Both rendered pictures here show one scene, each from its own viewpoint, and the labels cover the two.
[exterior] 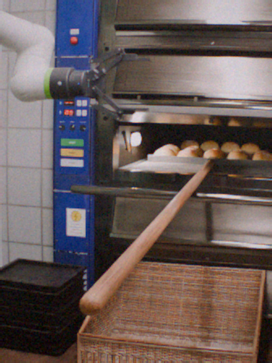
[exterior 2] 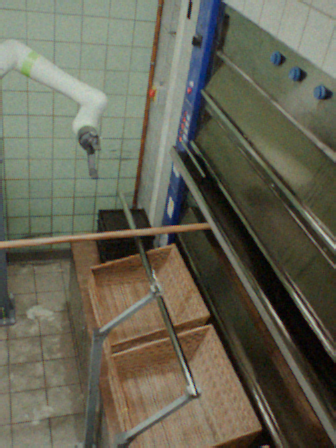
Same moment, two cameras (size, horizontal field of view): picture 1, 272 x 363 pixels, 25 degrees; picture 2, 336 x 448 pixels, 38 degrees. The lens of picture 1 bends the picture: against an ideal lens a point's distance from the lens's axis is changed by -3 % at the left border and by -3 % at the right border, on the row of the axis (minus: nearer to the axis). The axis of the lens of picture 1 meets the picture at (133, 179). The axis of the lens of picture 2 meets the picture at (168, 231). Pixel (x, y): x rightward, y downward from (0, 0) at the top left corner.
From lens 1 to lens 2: 2.14 m
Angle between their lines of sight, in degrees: 55
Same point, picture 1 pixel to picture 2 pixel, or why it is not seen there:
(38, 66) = (82, 119)
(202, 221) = (204, 256)
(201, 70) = (228, 156)
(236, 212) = (216, 266)
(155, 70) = (213, 139)
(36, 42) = (85, 104)
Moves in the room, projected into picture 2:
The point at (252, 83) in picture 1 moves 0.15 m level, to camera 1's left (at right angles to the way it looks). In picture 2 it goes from (239, 186) to (218, 169)
